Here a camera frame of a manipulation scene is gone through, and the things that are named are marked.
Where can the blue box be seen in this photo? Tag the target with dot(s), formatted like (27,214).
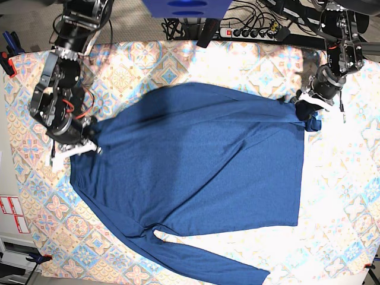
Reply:
(187,8)

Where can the blue long-sleeve shirt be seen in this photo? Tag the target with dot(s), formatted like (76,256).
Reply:
(195,159)

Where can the red white labels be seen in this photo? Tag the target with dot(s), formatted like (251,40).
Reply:
(13,213)

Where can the black orange corner clamp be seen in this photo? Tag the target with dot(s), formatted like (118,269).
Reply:
(38,258)

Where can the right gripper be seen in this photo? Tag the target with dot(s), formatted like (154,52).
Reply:
(73,134)

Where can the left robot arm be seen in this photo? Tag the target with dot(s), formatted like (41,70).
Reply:
(340,24)

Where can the blue clamp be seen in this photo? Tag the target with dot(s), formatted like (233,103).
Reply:
(13,43)

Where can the patterned tablecloth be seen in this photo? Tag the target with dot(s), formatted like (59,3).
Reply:
(338,229)

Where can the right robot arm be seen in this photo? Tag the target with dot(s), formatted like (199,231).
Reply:
(58,99)

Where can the right corner clamp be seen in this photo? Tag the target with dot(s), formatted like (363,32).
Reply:
(372,264)

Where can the white power strip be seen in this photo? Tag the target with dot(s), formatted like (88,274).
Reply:
(239,33)

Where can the red black clamp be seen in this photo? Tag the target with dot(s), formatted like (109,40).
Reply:
(8,65)

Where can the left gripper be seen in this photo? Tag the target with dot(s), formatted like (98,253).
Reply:
(319,93)

